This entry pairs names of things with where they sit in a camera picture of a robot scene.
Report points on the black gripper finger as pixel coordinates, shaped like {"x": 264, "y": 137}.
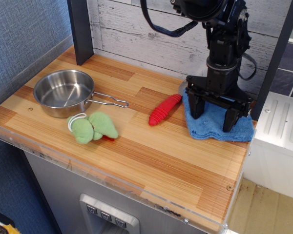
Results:
{"x": 196, "y": 104}
{"x": 231, "y": 118}

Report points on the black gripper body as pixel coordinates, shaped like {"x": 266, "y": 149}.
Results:
{"x": 220, "y": 88}

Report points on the blue cloth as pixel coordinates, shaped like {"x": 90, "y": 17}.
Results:
{"x": 210, "y": 124}

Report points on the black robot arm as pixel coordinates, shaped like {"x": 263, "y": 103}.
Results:
{"x": 226, "y": 25}

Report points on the white grooved side counter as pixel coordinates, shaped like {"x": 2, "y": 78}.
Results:
{"x": 270, "y": 159}

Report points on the green plush toy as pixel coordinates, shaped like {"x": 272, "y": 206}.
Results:
{"x": 93, "y": 127}

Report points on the clear acrylic table guard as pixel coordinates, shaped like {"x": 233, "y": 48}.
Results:
{"x": 194, "y": 181}

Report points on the stainless steel pot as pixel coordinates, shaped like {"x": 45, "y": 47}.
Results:
{"x": 68, "y": 92}

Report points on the silver dispenser button panel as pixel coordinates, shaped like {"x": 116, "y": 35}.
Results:
{"x": 102, "y": 218}

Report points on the right dark shelf post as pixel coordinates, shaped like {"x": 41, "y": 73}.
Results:
{"x": 274, "y": 63}

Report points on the dark shelf post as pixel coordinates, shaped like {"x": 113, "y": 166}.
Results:
{"x": 274, "y": 63}
{"x": 81, "y": 32}

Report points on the left dark shelf post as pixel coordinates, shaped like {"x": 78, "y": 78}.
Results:
{"x": 81, "y": 32}

